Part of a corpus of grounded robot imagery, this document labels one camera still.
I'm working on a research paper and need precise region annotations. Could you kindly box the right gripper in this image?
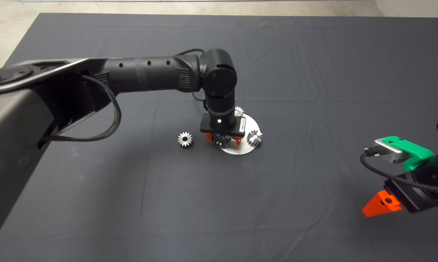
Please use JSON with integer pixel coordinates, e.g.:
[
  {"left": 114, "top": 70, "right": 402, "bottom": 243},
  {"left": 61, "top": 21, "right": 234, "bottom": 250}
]
[{"left": 362, "top": 172, "right": 438, "bottom": 218}]

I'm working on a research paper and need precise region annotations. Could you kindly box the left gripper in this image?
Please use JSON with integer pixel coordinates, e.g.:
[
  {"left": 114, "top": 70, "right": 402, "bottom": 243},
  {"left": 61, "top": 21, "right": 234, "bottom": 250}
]
[{"left": 200, "top": 113, "right": 247, "bottom": 147}]

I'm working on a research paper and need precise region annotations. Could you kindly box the large steel gear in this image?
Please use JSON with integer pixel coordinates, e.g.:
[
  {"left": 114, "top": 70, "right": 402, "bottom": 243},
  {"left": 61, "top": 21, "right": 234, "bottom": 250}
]
[{"left": 212, "top": 134, "right": 231, "bottom": 149}]

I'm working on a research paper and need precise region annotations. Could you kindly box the round metal plate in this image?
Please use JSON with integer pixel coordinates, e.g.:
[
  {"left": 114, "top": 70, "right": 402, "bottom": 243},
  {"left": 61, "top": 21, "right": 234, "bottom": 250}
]
[{"left": 219, "top": 114, "right": 260, "bottom": 156}]

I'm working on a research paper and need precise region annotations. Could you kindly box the dark grey table cloth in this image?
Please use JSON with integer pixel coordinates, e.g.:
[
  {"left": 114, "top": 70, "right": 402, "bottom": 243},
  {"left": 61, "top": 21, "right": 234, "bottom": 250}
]
[{"left": 0, "top": 13, "right": 438, "bottom": 262}]

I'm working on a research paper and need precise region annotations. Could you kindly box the right silver camera box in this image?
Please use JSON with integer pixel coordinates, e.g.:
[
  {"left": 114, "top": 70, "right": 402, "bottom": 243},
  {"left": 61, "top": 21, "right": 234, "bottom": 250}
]
[{"left": 374, "top": 138, "right": 410, "bottom": 164}]

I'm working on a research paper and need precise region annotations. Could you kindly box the thin black camera cable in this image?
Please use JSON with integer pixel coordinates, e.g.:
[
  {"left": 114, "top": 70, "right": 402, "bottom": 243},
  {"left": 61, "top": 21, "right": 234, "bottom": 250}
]
[
  {"left": 175, "top": 48, "right": 209, "bottom": 111},
  {"left": 360, "top": 147, "right": 438, "bottom": 194}
]

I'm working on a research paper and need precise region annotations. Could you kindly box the right green camera mount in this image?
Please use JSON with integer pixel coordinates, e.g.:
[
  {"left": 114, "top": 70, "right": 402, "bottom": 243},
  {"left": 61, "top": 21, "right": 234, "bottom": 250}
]
[{"left": 382, "top": 136, "right": 435, "bottom": 172}]

